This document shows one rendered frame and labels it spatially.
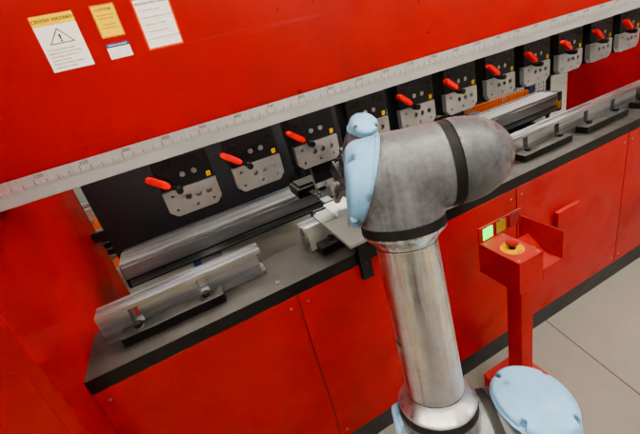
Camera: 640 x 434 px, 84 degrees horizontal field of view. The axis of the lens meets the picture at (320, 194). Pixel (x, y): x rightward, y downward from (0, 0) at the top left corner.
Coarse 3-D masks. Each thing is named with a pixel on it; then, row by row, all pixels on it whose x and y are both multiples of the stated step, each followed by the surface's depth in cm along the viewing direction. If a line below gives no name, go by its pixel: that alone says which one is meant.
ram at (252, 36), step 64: (0, 0) 74; (64, 0) 78; (128, 0) 83; (192, 0) 88; (256, 0) 94; (320, 0) 101; (384, 0) 109; (448, 0) 118; (512, 0) 129; (576, 0) 143; (0, 64) 77; (128, 64) 86; (192, 64) 92; (256, 64) 99; (320, 64) 106; (384, 64) 115; (448, 64) 125; (0, 128) 80; (64, 128) 85; (128, 128) 90; (256, 128) 104
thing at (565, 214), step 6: (570, 204) 160; (576, 204) 160; (558, 210) 158; (564, 210) 157; (570, 210) 159; (576, 210) 161; (558, 216) 156; (564, 216) 158; (570, 216) 160; (558, 222) 158; (564, 222) 159
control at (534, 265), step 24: (504, 216) 124; (480, 240) 122; (504, 240) 122; (528, 240) 126; (552, 240) 119; (480, 264) 126; (504, 264) 115; (528, 264) 111; (552, 264) 117; (528, 288) 115
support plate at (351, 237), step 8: (320, 216) 120; (328, 216) 119; (336, 216) 118; (344, 216) 116; (328, 224) 114; (336, 224) 113; (344, 224) 112; (336, 232) 108; (344, 232) 107; (352, 232) 106; (360, 232) 105; (344, 240) 103; (352, 240) 102; (360, 240) 101
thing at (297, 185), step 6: (300, 180) 146; (306, 180) 145; (294, 186) 145; (300, 186) 141; (306, 186) 142; (312, 186) 142; (324, 186) 144; (294, 192) 145; (300, 192) 140; (306, 192) 141; (312, 192) 139; (318, 192) 138; (300, 198) 141; (318, 198) 133; (324, 198) 132; (330, 198) 130
